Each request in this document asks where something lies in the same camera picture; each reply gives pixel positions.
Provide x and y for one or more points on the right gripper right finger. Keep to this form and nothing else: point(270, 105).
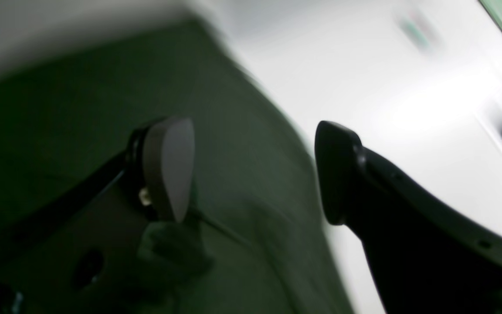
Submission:
point(425, 257)

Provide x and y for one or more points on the dark green t-shirt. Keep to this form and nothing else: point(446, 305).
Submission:
point(252, 239)

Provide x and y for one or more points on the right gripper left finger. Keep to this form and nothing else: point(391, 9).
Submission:
point(75, 255)

